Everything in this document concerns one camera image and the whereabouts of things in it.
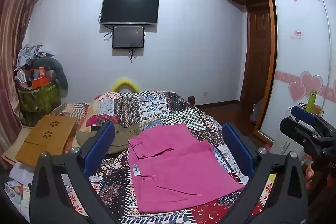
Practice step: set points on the yellow plush item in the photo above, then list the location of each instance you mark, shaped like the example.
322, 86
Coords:
116, 85

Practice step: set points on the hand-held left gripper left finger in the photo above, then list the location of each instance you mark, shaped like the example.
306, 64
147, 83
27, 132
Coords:
98, 150

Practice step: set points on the wooden wardrobe with sliding door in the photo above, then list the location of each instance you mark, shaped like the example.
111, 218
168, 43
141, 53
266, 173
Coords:
296, 56

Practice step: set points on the brown wooden door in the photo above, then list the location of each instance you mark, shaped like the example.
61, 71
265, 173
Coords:
258, 56

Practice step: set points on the pile of clothes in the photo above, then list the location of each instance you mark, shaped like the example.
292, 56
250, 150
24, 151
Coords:
30, 53

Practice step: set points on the striped red curtain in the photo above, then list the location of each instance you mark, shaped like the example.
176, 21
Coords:
13, 29

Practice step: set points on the pink pants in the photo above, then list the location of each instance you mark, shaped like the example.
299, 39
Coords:
178, 166

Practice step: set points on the green patterned bag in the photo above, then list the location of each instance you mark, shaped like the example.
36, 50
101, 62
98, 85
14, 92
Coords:
39, 98

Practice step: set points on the patchwork printed blanket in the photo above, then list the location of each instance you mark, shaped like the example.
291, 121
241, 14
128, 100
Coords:
157, 108

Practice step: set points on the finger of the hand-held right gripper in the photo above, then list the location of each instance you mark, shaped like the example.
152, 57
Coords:
305, 114
291, 128

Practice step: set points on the wooden lap desk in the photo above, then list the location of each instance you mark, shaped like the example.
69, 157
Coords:
47, 140

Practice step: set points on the olive pants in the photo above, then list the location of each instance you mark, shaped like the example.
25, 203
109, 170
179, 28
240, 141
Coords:
120, 140

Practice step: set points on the person's right hand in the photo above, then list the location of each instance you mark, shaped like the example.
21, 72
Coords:
309, 174

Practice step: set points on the wooden bedpost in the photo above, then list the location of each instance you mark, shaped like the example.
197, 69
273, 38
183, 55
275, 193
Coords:
191, 99

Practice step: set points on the orange box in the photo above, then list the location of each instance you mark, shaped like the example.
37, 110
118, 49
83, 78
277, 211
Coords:
40, 82

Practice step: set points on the green bottle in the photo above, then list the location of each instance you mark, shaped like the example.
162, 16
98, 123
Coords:
312, 99

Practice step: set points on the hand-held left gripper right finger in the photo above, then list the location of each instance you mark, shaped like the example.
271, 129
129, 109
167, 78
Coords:
240, 148

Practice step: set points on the small black wall monitor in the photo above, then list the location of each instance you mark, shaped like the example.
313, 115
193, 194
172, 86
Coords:
128, 36

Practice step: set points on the black wall television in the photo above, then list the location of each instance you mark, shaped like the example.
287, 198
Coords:
130, 8

